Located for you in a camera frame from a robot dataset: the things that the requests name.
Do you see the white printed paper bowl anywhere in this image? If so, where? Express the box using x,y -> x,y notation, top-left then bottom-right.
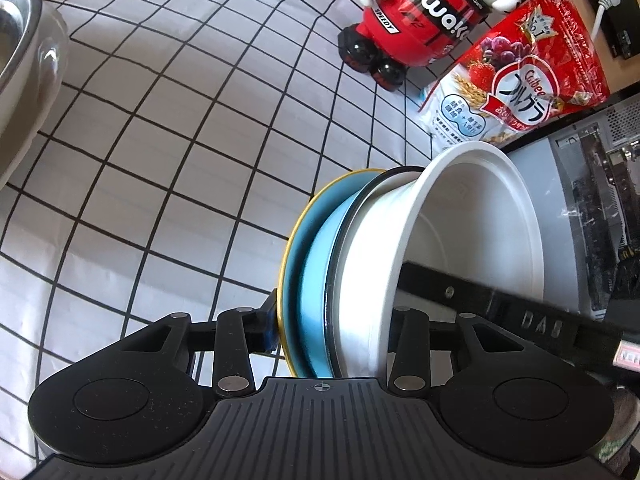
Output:
333,141 -> 544,378

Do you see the blue enamel bowl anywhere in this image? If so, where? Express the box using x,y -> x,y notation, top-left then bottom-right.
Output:
297,166 -> 422,377

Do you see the yellow rimmed white bowl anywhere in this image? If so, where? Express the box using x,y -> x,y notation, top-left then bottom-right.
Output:
277,168 -> 384,378

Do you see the stainless steel bowl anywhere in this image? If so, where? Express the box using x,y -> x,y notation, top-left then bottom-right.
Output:
1,0 -> 42,113

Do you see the white glass PC case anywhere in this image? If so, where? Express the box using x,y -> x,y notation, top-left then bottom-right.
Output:
508,90 -> 639,330

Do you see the red Calbee cereal bag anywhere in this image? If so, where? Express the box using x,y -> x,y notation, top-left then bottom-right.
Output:
419,0 -> 611,154

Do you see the white checkered tablecloth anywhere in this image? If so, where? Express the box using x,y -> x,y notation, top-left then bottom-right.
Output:
1,0 -> 449,478

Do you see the red panda robot figurine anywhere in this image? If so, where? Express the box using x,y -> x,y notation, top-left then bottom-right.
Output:
337,0 -> 526,91

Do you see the black wall power strip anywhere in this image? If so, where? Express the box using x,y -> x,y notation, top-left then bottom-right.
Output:
589,0 -> 639,60

